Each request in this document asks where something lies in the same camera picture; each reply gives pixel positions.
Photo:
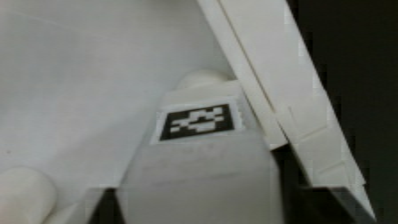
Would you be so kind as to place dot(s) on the white square table top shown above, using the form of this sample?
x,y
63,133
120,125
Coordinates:
x,y
94,57

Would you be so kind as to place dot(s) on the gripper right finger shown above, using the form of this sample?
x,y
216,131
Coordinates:
x,y
330,207

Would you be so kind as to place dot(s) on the white table leg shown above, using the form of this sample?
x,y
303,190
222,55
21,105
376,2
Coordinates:
x,y
200,178

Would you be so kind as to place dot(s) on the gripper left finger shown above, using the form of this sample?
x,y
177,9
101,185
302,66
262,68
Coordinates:
x,y
101,211

